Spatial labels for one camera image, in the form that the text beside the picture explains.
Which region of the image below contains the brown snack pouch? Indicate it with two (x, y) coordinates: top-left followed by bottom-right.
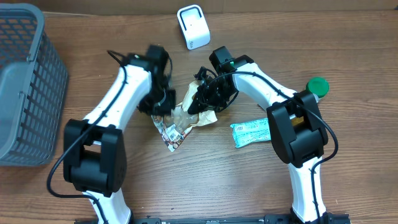
(152, 81), (218, 152)

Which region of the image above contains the teal snack wrapper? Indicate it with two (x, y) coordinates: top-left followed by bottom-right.
(230, 118), (271, 148)

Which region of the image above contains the green lid jar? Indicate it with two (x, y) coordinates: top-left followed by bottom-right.
(305, 77), (330, 98)

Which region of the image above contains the yellow dish soap bottle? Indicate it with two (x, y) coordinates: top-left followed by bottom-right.
(291, 116), (304, 126)

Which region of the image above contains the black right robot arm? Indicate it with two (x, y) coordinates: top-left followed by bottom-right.
(188, 46), (328, 223)

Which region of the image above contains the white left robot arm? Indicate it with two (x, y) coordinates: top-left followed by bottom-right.
(59, 45), (176, 223)

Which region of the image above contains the white barcode scanner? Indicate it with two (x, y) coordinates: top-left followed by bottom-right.
(177, 4), (211, 50)

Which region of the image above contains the grey plastic mesh basket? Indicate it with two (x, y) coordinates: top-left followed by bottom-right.
(1, 3), (69, 166)

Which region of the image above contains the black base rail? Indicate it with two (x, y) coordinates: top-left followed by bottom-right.
(74, 213), (351, 224)

